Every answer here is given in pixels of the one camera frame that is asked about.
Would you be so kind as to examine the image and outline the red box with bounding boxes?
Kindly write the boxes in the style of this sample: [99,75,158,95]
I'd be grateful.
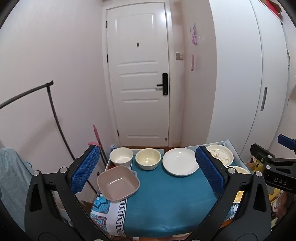
[265,0,283,18]

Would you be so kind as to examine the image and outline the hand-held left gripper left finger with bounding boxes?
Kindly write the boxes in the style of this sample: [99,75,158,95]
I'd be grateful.
[24,144,109,241]

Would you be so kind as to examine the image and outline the white plate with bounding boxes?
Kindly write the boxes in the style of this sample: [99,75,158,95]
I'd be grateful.
[162,148,200,176]

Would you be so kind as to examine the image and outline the teal patterned tablecloth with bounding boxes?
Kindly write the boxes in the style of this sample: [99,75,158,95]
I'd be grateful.
[90,160,245,238]

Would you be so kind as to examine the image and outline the light blue cloth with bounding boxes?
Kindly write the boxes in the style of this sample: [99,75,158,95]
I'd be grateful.
[0,147,33,209]

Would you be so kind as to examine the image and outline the white wardrobe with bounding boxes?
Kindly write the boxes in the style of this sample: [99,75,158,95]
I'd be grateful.
[207,0,292,158]

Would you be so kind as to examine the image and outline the patterned cream plate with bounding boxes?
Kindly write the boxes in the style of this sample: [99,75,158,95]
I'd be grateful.
[205,144,234,166]

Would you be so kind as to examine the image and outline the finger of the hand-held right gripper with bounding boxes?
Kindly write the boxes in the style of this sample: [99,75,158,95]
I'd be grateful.
[251,143,296,173]
[277,134,296,151]

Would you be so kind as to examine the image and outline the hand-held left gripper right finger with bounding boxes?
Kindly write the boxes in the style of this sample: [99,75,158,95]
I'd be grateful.
[185,146,271,241]

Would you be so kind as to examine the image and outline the cream bowl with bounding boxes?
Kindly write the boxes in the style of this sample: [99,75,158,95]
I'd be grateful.
[135,148,162,171]

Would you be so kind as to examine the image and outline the black clothes rack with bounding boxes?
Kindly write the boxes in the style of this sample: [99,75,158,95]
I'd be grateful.
[0,81,100,195]

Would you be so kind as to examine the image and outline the white bowl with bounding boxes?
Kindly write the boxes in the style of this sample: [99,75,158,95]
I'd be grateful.
[109,147,133,167]

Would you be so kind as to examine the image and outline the grey wardrobe handle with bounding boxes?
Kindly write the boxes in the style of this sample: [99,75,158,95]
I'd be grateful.
[261,87,268,111]

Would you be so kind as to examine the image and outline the beige square baking dish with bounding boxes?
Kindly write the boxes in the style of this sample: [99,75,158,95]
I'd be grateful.
[97,165,140,202]

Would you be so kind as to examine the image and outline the black door lock handle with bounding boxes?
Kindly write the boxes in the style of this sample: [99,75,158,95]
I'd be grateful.
[156,73,169,95]

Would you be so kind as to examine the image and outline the white panelled door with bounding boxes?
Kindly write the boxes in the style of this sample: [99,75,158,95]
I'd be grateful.
[106,2,171,147]

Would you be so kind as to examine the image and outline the purple hanging decoration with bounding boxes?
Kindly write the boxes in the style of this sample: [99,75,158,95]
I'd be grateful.
[189,23,205,47]

